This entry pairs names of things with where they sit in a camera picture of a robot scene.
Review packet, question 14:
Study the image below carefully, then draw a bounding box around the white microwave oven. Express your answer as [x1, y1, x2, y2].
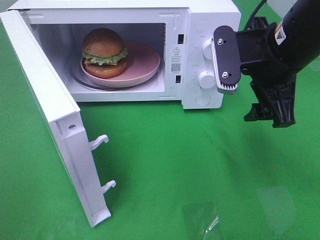
[5, 0, 241, 109]

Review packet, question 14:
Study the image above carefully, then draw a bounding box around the round white door button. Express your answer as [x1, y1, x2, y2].
[195, 93, 211, 107]

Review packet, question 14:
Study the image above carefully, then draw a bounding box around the white microwave knob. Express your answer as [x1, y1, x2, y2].
[202, 38, 213, 60]
[198, 70, 216, 89]

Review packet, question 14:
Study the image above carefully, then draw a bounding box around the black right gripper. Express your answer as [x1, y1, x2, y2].
[236, 16, 298, 128]

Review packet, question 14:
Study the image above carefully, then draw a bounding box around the white microwave door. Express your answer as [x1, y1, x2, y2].
[0, 10, 116, 227]

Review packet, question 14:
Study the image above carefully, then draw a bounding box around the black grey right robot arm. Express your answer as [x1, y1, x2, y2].
[236, 0, 320, 128]

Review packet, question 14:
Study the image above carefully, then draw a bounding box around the black wrist camera mount plate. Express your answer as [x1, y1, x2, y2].
[211, 25, 241, 95]

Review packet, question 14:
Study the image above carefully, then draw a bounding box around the pink round plate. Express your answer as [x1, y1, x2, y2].
[80, 41, 161, 88]

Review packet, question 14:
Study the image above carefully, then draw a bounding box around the glass microwave turntable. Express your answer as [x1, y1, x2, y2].
[69, 63, 165, 92]

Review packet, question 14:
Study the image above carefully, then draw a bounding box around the burger with lettuce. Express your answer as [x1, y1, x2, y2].
[82, 28, 128, 79]

